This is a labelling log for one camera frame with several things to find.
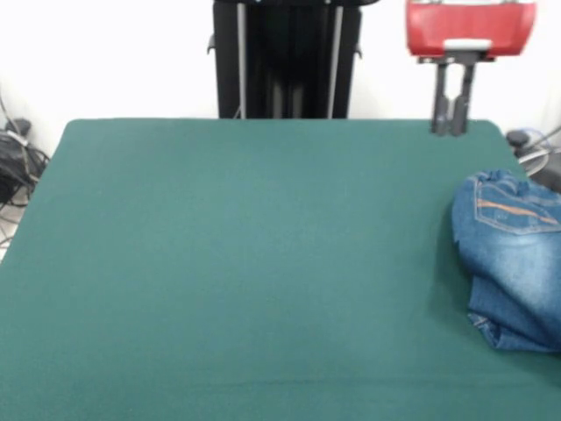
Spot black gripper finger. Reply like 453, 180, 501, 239
449, 61, 477, 137
430, 61, 453, 135

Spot dark green table cloth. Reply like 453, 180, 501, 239
0, 118, 561, 421

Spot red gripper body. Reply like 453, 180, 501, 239
403, 0, 538, 65

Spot blue denim jeans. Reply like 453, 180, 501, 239
451, 168, 561, 354

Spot black cable tangle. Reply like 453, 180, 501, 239
0, 131, 50, 210

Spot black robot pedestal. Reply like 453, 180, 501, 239
206, 0, 365, 120

